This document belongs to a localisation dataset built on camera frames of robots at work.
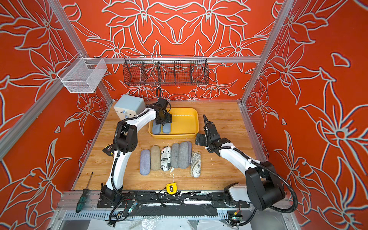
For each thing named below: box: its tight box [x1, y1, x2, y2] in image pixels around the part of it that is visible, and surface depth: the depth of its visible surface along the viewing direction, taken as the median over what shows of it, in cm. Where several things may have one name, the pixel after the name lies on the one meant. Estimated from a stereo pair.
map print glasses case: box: [190, 150, 202, 178], surface depth 84 cm
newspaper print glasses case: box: [160, 145, 172, 172], surface depth 86 cm
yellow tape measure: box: [166, 182, 177, 196], surface depth 77 cm
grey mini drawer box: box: [113, 94, 147, 121], surface depth 100 cm
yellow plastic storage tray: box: [148, 107, 200, 139], surface depth 105 cm
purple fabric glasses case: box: [139, 148, 151, 176], surface depth 85 cm
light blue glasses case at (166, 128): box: [162, 123, 172, 134], surface depth 102 cm
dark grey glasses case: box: [171, 142, 180, 169], surface depth 87 cm
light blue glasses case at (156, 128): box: [152, 119, 162, 135], surface depth 101 cm
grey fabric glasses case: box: [177, 141, 192, 169], surface depth 85 cm
